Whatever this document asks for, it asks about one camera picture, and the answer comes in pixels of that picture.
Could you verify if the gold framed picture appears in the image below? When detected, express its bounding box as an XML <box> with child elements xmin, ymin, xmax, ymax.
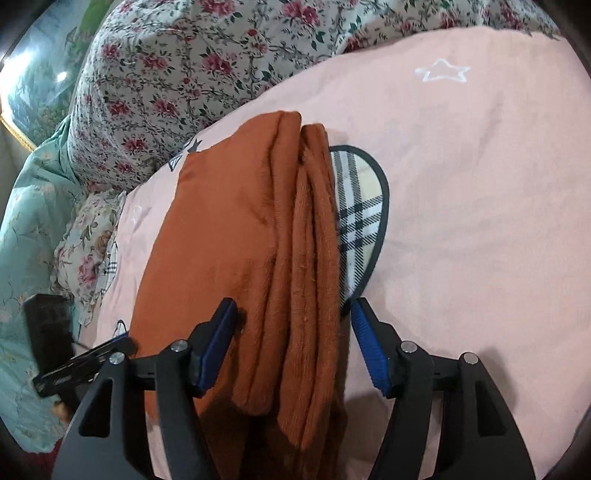
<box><xmin>0</xmin><ymin>0</ymin><xmax>123</xmax><ymax>153</ymax></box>

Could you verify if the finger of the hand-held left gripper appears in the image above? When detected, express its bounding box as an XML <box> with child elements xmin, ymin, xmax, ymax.
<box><xmin>92</xmin><ymin>335</ymin><xmax>140</xmax><ymax>365</ymax></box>

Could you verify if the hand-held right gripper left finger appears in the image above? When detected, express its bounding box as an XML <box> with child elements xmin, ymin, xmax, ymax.
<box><xmin>51</xmin><ymin>296</ymin><xmax>240</xmax><ymax>480</ymax></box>

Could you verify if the teal floral bed sheet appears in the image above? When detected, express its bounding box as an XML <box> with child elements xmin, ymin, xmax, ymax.
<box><xmin>0</xmin><ymin>115</ymin><xmax>93</xmax><ymax>455</ymax></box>

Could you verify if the black box device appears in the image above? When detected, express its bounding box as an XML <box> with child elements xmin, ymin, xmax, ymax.
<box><xmin>23</xmin><ymin>293</ymin><xmax>78</xmax><ymax>371</ymax></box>

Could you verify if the white red-flowered quilt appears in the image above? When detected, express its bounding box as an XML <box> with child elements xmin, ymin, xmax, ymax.
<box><xmin>67</xmin><ymin>0</ymin><xmax>561</xmax><ymax>192</ymax></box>

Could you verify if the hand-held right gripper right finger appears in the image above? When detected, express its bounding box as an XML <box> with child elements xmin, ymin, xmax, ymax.
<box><xmin>349</xmin><ymin>296</ymin><xmax>536</xmax><ymax>480</ymax></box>

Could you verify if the ruffled floral pillow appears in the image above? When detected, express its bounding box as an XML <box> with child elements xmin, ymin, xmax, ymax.
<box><xmin>53</xmin><ymin>189</ymin><xmax>127</xmax><ymax>326</ymax></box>

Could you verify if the orange knit sweater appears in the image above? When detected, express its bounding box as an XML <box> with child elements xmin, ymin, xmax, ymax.
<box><xmin>129</xmin><ymin>110</ymin><xmax>352</xmax><ymax>480</ymax></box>

